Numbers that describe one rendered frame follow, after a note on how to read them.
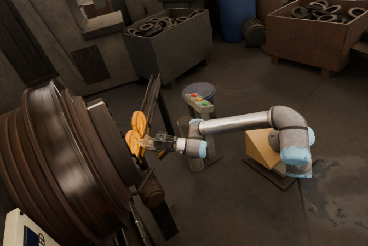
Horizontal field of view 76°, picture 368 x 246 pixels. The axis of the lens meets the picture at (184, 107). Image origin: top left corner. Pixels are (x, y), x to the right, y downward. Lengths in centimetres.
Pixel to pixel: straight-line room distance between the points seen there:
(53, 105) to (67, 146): 11
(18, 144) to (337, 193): 182
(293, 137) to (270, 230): 83
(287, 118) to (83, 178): 84
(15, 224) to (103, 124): 26
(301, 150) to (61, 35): 298
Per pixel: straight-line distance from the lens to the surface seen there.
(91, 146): 56
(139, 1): 499
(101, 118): 63
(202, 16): 331
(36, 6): 335
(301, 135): 108
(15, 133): 62
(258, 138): 180
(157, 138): 125
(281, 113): 111
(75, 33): 334
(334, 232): 181
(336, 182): 202
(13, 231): 52
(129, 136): 129
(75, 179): 54
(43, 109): 60
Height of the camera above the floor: 157
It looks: 35 degrees down
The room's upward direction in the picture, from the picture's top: 14 degrees counter-clockwise
